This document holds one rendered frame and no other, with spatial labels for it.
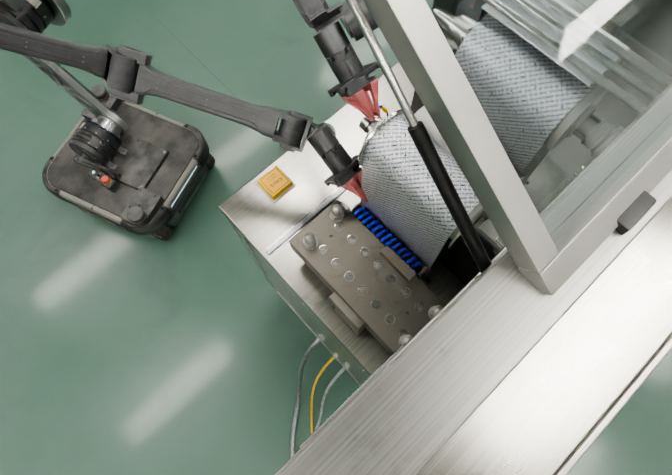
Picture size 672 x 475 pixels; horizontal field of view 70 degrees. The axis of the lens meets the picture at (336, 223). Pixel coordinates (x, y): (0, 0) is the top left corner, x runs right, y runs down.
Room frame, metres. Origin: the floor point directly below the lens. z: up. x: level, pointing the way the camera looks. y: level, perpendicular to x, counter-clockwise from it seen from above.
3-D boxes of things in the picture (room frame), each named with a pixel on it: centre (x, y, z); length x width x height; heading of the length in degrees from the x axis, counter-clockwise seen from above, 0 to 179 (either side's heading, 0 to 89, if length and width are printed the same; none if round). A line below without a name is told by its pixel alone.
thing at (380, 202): (0.39, -0.14, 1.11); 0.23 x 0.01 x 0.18; 39
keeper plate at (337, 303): (0.21, -0.01, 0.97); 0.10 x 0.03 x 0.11; 39
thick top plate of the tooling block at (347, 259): (0.28, -0.07, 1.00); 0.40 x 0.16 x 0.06; 39
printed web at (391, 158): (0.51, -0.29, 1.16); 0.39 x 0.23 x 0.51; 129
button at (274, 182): (0.60, 0.16, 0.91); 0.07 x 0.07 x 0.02; 39
